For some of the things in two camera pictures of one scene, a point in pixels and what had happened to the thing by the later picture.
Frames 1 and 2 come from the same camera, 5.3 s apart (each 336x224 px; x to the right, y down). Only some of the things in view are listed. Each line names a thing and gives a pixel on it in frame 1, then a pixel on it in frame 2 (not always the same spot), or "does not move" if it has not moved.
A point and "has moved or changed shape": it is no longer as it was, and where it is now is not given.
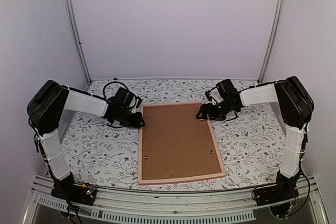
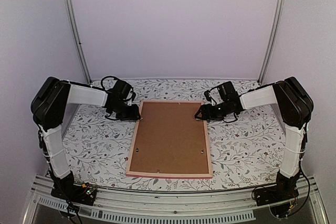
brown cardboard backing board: (176, 142) has moved or changed shape
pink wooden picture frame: (191, 177) to (170, 142)
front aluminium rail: (169, 207) does not move
